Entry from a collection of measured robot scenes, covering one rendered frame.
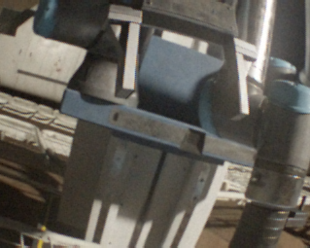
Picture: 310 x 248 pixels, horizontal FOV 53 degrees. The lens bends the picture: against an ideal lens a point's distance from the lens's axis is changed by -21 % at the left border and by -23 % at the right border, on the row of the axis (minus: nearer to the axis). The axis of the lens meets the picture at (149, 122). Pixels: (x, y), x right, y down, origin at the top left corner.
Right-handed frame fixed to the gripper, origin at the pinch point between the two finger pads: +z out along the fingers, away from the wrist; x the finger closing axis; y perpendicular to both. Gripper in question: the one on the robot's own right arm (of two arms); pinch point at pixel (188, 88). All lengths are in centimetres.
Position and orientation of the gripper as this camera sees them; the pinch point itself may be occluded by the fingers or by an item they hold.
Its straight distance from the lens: 40.1
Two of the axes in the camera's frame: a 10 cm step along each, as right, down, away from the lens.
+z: -0.5, 9.5, -3.1
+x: -9.3, -1.5, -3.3
